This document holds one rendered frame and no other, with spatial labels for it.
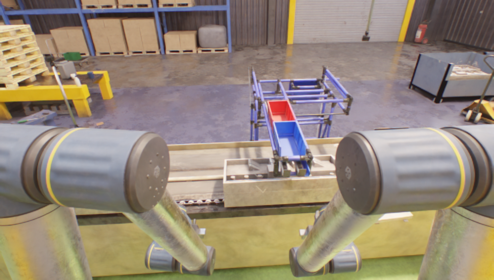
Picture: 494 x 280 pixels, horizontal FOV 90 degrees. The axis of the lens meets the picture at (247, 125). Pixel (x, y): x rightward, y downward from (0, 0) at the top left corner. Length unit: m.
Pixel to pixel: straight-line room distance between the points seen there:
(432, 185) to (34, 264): 0.75
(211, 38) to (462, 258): 10.05
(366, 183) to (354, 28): 12.58
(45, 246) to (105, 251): 1.73
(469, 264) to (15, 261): 0.89
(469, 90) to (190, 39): 8.61
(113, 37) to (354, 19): 10.08
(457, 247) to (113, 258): 2.23
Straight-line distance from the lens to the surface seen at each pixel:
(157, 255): 1.17
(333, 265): 1.16
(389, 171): 0.44
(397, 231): 2.51
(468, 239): 0.67
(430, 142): 0.50
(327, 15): 12.38
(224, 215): 1.92
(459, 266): 0.71
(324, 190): 1.90
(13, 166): 0.56
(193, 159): 2.44
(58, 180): 0.51
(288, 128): 1.81
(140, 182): 0.45
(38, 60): 6.93
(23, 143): 0.57
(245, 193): 1.79
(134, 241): 2.24
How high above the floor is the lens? 2.16
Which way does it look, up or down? 29 degrees down
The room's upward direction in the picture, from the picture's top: 1 degrees counter-clockwise
